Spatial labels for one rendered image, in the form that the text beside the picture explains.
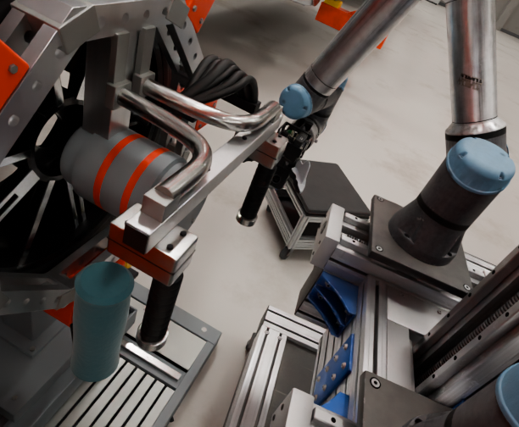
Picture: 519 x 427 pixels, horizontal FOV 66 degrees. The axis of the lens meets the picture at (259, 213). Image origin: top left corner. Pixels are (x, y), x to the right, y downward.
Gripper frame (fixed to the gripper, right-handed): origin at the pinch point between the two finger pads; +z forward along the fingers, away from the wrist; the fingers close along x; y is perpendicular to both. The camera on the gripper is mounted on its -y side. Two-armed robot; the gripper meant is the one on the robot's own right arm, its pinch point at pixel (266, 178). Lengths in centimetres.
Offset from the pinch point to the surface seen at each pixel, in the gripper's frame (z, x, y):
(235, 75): 9.4, -10.2, 20.4
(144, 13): 19.2, -21.9, 26.3
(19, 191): 32.1, -30.9, -4.2
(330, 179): -103, 13, -49
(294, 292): -58, 24, -83
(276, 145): 7.5, 0.2, 11.9
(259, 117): 13.5, -2.9, 18.0
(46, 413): 37, -21, -68
